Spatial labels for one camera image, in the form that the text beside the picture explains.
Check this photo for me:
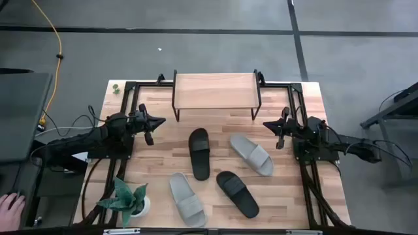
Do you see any black side desk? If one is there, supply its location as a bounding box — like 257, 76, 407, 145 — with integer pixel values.
0, 159, 43, 229

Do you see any silver metal bracket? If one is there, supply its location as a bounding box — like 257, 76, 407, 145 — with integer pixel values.
103, 228, 141, 235
286, 229, 323, 235

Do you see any wooden shelf with black frame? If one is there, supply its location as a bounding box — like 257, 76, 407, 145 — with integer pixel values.
171, 69, 266, 122

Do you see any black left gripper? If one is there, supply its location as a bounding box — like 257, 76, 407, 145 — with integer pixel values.
129, 103, 167, 147

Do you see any yellow power cable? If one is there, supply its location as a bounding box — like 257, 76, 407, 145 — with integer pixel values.
31, 0, 63, 127

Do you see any grey metal table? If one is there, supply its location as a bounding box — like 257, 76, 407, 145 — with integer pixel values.
360, 81, 418, 183

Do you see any black rubber slide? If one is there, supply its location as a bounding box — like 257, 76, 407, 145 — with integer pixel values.
216, 170, 261, 219
188, 127, 212, 181

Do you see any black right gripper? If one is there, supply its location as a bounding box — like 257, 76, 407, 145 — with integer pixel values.
262, 106, 306, 150

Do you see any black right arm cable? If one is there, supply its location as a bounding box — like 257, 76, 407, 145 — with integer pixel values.
326, 125, 414, 170

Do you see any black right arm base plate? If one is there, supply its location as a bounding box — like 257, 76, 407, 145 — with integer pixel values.
292, 136, 340, 163

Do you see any grey rubber slide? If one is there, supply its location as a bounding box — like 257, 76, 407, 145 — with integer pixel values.
168, 172, 208, 228
229, 133, 274, 177

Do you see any green potted plant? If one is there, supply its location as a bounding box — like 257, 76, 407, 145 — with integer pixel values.
96, 177, 150, 228

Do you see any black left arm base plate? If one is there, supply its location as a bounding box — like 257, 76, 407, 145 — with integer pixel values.
87, 133, 135, 161

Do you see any white sheet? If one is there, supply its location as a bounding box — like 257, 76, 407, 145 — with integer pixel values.
71, 150, 91, 163

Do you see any white plant pot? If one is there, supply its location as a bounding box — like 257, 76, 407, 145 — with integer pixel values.
130, 195, 152, 219

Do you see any person's hand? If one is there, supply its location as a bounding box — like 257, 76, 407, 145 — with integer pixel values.
0, 192, 26, 232

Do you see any grey cable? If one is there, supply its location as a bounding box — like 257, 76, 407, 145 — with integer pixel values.
35, 125, 95, 138

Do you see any black metal rig frame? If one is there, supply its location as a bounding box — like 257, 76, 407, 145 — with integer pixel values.
73, 80, 352, 229

